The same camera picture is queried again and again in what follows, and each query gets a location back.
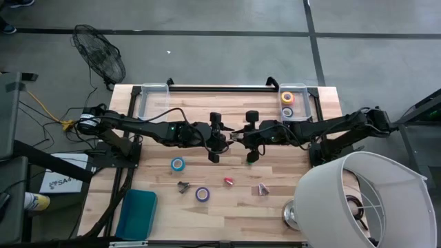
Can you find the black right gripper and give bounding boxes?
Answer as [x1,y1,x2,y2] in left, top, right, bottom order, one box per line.
[229,110,280,163]

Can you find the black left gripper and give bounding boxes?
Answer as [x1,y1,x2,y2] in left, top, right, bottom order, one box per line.
[187,112,236,163]

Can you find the yellow tape roll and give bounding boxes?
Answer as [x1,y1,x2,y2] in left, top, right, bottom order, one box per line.
[280,91,296,105]

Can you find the light blue tape roll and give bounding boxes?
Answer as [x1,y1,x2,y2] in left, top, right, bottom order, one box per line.
[170,157,186,172]

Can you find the purple tape roll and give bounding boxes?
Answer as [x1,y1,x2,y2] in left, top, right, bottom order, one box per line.
[195,187,211,203]

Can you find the clear plastic bin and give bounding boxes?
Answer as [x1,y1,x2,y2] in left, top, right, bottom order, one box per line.
[277,83,313,123]
[137,82,171,124]

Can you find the white lamp shade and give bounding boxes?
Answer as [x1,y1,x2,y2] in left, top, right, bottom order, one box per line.
[281,150,438,248]

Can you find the teal plastic tray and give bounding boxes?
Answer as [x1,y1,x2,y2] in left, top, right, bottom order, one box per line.
[114,188,158,241]

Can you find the black floor fan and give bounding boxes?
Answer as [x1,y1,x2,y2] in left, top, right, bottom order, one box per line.
[71,23,127,91]

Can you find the white printed box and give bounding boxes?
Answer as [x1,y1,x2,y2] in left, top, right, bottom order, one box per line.
[39,152,90,194]

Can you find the black diagonal beam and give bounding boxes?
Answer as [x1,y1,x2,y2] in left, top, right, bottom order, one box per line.
[12,139,94,184]

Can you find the dark neighbouring workstation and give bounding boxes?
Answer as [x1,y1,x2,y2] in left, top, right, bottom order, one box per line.
[380,88,441,189]

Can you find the yellow white can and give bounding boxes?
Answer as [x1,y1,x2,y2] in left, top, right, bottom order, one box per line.
[23,192,51,212]

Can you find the grey cabinet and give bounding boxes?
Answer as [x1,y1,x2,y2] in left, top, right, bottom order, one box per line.
[0,156,29,245]
[0,71,39,160]

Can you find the person's shoe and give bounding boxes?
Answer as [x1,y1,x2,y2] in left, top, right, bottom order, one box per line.
[6,0,35,8]
[0,16,17,34]

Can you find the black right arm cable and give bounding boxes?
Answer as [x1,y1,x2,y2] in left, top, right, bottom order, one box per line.
[261,123,311,152]

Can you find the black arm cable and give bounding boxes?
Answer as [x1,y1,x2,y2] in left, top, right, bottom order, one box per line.
[139,107,230,155]
[261,123,311,152]

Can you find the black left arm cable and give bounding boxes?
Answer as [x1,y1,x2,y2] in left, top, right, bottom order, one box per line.
[139,107,230,155]

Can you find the black lamp cord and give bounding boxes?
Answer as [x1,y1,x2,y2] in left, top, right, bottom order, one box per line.
[345,194,369,231]

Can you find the silver metal bracket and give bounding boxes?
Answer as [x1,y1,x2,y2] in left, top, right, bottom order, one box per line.
[109,240,149,248]

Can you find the yellow cable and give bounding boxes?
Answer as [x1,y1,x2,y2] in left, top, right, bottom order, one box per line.
[26,90,75,131]

